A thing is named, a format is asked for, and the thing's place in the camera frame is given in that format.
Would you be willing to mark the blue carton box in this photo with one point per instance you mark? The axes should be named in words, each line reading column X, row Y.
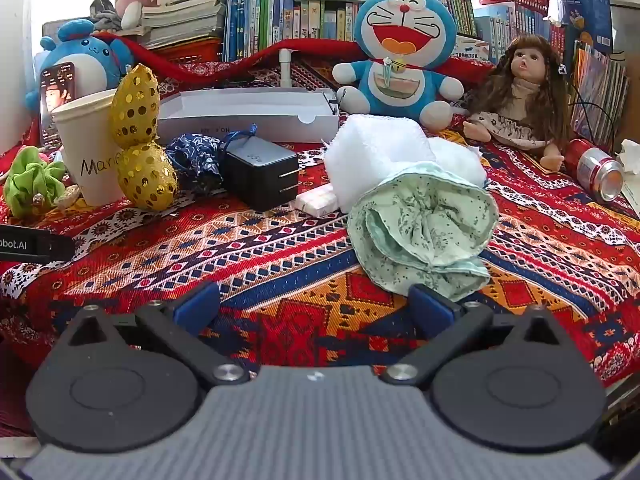
column 582, row 10

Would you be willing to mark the row of upright books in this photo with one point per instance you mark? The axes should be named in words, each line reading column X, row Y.
column 300, row 20

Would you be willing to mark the red plastic crate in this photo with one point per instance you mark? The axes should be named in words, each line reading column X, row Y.
column 190, row 52

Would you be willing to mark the brown-haired baby doll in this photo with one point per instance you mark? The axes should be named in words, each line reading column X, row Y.
column 525, row 90

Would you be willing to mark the red soda can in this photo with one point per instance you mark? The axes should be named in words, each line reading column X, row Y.
column 592, row 167

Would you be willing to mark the pale green floral cloth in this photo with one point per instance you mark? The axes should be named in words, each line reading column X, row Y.
column 425, row 220

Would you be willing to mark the white tissue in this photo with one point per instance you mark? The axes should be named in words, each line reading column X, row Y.
column 631, row 155

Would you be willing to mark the gold sequin plush star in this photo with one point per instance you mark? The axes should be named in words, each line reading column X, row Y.
column 135, row 105

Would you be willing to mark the stack of colourful booklets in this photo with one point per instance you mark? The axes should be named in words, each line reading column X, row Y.
column 595, row 90

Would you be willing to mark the blue round plush toy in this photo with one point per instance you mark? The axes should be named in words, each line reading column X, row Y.
column 85, row 65

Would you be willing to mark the green scrunchie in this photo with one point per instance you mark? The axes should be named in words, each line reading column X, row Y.
column 30, row 185

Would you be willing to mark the black power adapter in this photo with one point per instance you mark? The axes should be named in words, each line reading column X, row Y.
column 255, row 170

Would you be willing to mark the blue cat plush toy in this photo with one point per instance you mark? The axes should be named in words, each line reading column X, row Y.
column 395, row 85

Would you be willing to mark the stack of lying books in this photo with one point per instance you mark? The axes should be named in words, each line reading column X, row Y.
column 185, row 15

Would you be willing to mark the white plastic pipe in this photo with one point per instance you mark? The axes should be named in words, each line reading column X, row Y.
column 286, row 72

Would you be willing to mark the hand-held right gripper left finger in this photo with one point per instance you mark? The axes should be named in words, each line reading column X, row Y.
column 197, row 305

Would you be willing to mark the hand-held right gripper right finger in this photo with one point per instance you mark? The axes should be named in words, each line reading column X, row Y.
column 430, row 307

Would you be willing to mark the grey gridded board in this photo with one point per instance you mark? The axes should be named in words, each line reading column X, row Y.
column 52, row 27

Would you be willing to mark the row of blue-spined books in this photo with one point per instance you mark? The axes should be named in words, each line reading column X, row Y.
column 505, row 30

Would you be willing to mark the grey cardboard box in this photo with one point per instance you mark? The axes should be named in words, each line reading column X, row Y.
column 240, row 127

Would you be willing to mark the grey cloth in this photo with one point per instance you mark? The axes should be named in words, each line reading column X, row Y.
column 106, row 12

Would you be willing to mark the black smartphone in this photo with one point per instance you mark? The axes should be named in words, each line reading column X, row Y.
column 57, row 90

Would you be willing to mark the white fluffy towel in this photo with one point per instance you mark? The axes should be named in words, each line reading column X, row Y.
column 375, row 150

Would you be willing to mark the white paper cup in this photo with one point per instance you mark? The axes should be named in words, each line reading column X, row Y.
column 85, row 140

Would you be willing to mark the red patterned tablecloth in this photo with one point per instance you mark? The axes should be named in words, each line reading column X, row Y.
column 250, row 270

